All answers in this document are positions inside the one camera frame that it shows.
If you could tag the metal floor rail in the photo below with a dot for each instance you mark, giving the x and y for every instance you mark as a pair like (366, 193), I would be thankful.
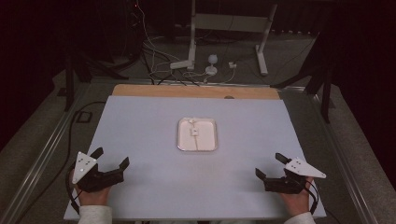
(40, 155)
(339, 149)

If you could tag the thin wooden skewer stick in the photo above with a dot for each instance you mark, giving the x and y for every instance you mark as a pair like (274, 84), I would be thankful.
(196, 142)

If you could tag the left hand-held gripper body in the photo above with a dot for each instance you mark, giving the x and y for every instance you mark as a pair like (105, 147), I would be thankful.
(102, 179)

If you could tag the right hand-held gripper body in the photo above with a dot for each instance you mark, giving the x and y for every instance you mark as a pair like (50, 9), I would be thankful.
(285, 184)

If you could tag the cream square tray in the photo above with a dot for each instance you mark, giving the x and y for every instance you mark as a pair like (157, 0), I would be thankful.
(205, 137)

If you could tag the person's left hand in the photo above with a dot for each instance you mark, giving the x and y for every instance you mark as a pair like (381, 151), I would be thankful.
(93, 198)

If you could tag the black tripod stand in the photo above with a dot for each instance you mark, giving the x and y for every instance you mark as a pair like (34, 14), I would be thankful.
(69, 90)
(325, 93)

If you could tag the white power strip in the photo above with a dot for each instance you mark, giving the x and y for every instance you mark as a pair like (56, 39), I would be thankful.
(180, 64)

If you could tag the white plug adapter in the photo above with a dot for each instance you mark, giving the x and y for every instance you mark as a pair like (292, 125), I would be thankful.
(232, 65)

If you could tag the white metal stand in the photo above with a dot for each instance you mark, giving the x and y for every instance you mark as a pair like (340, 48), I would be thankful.
(229, 22)

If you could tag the person's right hand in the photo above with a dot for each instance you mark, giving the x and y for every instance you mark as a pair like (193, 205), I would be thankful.
(297, 203)

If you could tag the white soft food piece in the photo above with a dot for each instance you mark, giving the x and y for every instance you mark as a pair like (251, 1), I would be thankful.
(194, 132)
(191, 120)

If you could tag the pale table cover sheet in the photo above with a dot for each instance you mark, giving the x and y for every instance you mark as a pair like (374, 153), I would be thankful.
(155, 174)

